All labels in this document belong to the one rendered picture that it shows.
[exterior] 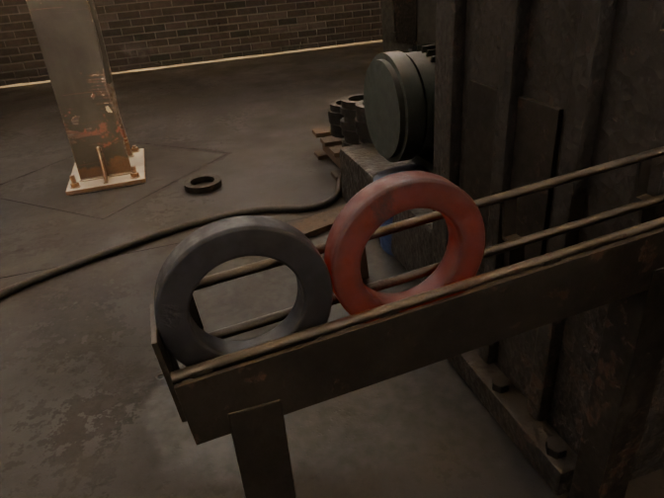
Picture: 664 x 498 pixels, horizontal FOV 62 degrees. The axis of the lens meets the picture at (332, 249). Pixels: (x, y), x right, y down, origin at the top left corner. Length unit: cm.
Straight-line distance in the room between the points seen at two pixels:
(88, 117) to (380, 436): 228
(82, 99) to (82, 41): 28
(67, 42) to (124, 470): 215
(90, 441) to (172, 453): 22
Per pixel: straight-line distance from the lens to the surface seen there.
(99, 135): 311
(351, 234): 57
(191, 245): 54
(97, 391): 165
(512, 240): 74
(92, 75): 304
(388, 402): 142
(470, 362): 144
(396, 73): 190
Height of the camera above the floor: 99
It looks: 28 degrees down
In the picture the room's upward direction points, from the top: 5 degrees counter-clockwise
